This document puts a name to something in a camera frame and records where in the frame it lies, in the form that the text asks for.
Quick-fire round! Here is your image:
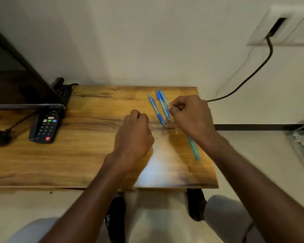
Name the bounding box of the person's right hand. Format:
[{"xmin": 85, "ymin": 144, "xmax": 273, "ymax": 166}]
[{"xmin": 168, "ymin": 95, "xmax": 218, "ymax": 150}]

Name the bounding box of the person's left hand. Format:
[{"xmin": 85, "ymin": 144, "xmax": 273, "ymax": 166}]
[{"xmin": 104, "ymin": 109, "xmax": 155, "ymax": 175}]

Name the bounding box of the teal lead refill tube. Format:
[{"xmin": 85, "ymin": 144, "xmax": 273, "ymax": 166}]
[{"xmin": 187, "ymin": 136, "xmax": 201, "ymax": 161}]

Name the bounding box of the person's right forearm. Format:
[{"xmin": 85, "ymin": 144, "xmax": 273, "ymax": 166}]
[{"xmin": 200, "ymin": 133, "xmax": 304, "ymax": 243}]

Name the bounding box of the person's left forearm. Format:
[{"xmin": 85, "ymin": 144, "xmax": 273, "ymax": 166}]
[{"xmin": 39, "ymin": 154, "xmax": 140, "ymax": 243}]

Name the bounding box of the person's left black sock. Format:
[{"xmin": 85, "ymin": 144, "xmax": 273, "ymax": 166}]
[{"xmin": 104, "ymin": 196, "xmax": 126, "ymax": 243}]

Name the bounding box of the person's black sock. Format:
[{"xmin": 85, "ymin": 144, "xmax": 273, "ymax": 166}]
[
  {"xmin": 104, "ymin": 196, "xmax": 126, "ymax": 243},
  {"xmin": 187, "ymin": 189, "xmax": 208, "ymax": 222}
]

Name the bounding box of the person's right black sock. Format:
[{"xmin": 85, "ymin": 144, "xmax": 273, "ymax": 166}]
[{"xmin": 187, "ymin": 189, "xmax": 208, "ymax": 222}]

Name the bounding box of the person's right grey trouser leg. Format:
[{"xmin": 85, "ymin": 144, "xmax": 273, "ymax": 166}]
[{"xmin": 204, "ymin": 194, "xmax": 267, "ymax": 243}]

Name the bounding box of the person's grey trouser leg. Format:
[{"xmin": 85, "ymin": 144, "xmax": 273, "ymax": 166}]
[
  {"xmin": 6, "ymin": 217, "xmax": 112, "ymax": 243},
  {"xmin": 204, "ymin": 194, "xmax": 267, "ymax": 243}
]

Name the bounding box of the person's left grey trouser leg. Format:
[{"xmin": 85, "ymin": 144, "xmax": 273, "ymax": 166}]
[{"xmin": 6, "ymin": 217, "xmax": 112, "ymax": 243}]

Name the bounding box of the black power strip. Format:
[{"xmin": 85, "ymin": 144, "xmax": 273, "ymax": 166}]
[{"xmin": 52, "ymin": 77, "xmax": 73, "ymax": 107}]

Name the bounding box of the black remote control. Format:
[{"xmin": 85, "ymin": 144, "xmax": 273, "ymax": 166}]
[{"xmin": 28, "ymin": 107, "xmax": 65, "ymax": 144}]

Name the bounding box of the crumpled white tissue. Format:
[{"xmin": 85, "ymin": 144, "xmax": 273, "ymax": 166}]
[{"xmin": 293, "ymin": 131, "xmax": 304, "ymax": 148}]

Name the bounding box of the black television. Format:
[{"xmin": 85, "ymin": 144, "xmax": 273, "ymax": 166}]
[{"xmin": 0, "ymin": 22, "xmax": 66, "ymax": 110}]

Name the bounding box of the black wall cable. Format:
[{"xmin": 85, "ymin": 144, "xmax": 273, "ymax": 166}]
[{"xmin": 207, "ymin": 19, "xmax": 287, "ymax": 102}]

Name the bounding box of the black power plug with cable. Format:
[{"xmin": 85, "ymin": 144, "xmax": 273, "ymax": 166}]
[{"xmin": 0, "ymin": 111, "xmax": 39, "ymax": 147}]

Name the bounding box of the white wall socket panel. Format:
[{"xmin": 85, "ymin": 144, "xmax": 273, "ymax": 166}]
[{"xmin": 246, "ymin": 5, "xmax": 304, "ymax": 47}]

